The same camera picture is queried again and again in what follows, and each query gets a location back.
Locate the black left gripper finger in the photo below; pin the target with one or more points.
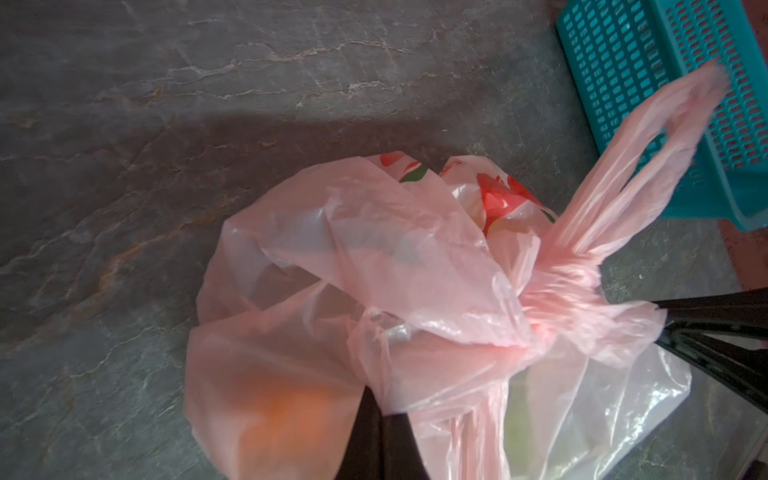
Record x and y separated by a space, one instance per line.
381 447

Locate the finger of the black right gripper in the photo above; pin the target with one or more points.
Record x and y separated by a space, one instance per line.
694 329

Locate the pink plastic bag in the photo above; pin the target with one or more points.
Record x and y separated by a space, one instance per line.
457 298

